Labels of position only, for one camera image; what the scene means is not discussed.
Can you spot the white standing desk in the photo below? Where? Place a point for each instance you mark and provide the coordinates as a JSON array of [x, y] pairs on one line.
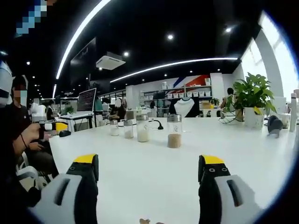
[[78, 115]]

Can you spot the white and black shirt display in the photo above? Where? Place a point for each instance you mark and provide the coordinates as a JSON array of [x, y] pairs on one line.
[[184, 107]]

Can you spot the long curved ceiling light strip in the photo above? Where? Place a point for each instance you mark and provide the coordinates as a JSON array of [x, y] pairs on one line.
[[74, 42], [172, 66]]

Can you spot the computer monitor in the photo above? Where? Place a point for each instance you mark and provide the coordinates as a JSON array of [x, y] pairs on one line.
[[86, 99]]

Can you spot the large seasoning bottle brown contents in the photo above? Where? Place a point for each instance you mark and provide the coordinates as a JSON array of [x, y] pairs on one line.
[[174, 140]]

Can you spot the small seasoning bottle beige contents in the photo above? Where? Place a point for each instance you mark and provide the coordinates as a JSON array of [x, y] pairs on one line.
[[128, 134]]

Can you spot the black desk fan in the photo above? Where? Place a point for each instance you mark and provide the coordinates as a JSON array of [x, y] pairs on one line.
[[273, 124]]

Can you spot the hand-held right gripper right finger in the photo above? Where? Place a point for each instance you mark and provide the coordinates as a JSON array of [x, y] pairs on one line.
[[224, 198]]

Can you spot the shelf with white bins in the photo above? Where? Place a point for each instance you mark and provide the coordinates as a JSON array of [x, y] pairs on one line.
[[187, 93]]

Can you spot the small green potted plant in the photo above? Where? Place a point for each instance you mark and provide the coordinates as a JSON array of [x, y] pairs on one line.
[[215, 101]]

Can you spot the black hanging panel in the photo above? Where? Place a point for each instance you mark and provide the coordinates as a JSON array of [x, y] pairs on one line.
[[83, 60]]

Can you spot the small seasoning bottle white contents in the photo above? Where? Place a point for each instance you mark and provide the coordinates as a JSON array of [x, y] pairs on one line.
[[114, 131]]

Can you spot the translucent cup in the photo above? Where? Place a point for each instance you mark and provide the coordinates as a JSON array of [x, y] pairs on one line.
[[284, 119]]

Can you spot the white and dark device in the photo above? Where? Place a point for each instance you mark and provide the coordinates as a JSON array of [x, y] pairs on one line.
[[4, 79]]

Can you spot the ceiling air conditioner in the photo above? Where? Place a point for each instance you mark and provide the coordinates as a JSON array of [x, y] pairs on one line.
[[109, 61]]

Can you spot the black computer mouse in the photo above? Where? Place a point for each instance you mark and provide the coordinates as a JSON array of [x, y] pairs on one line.
[[65, 133]]

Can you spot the white chair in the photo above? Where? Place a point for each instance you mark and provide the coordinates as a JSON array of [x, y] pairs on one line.
[[26, 173]]

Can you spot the black gooseneck stand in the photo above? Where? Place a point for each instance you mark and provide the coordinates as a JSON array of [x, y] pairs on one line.
[[159, 126]]

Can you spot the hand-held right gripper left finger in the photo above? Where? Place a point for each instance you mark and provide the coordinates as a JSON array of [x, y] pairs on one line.
[[70, 196]]

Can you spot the tall seasoning bottle white contents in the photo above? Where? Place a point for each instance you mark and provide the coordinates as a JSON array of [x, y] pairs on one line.
[[142, 135]]

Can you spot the green potted plant white pot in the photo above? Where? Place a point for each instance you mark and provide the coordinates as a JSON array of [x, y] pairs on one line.
[[253, 95]]

